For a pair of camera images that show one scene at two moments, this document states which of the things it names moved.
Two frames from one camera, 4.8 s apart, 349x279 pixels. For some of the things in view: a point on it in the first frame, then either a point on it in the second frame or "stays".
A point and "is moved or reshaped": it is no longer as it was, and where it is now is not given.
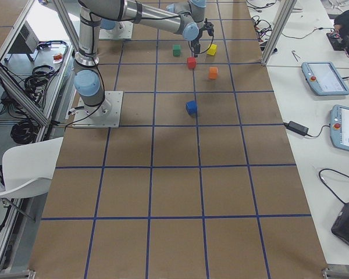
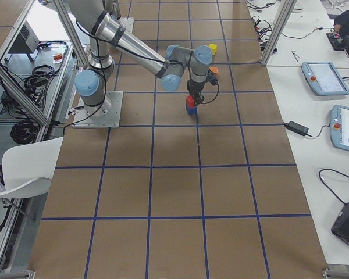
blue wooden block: [191, 107] stays
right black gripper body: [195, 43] to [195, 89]
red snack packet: [57, 58] stays
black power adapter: [298, 128] stays
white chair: [28, 168] stays
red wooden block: [191, 63] is moved or reshaped
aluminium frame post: [288, 7] stays
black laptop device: [346, 226] stays
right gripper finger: [196, 50] to [193, 99]
